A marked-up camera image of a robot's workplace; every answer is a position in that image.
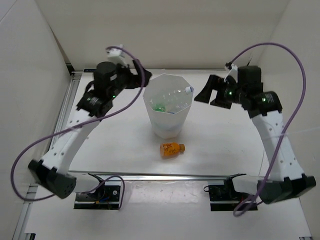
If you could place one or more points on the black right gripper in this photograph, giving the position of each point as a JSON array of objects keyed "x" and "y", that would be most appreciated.
[{"x": 214, "y": 82}]

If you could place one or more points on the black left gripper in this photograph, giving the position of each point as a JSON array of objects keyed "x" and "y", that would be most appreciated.
[{"x": 135, "y": 80}]

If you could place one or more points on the clear unlabelled plastic bottle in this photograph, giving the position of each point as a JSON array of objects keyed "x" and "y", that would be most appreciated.
[{"x": 173, "y": 97}]

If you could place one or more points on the green plastic soda bottle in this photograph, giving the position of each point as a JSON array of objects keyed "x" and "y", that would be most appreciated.
[{"x": 159, "y": 108}]

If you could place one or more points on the blue label clear plastic bottle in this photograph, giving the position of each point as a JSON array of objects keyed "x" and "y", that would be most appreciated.
[{"x": 175, "y": 108}]

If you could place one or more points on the orange plastic bottle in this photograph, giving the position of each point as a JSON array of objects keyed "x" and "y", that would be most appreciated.
[{"x": 168, "y": 150}]

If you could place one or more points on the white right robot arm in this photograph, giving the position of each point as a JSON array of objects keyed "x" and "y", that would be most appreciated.
[{"x": 243, "y": 85}]

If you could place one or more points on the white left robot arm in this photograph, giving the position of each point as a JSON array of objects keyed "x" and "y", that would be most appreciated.
[{"x": 110, "y": 78}]

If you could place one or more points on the white octagonal bin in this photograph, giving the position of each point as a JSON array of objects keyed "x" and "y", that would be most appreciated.
[{"x": 165, "y": 125}]

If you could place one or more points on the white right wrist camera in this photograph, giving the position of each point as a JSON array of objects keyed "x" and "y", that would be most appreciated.
[{"x": 232, "y": 72}]

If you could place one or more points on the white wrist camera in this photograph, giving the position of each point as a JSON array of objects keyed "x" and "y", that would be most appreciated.
[
  {"x": 116, "y": 56},
  {"x": 232, "y": 72}
]

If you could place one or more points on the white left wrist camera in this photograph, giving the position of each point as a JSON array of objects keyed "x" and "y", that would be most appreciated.
[{"x": 116, "y": 56}]

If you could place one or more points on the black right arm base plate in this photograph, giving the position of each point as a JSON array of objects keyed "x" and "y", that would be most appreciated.
[{"x": 223, "y": 199}]

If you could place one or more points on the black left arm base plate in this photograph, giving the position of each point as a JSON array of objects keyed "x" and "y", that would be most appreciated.
[{"x": 107, "y": 197}]

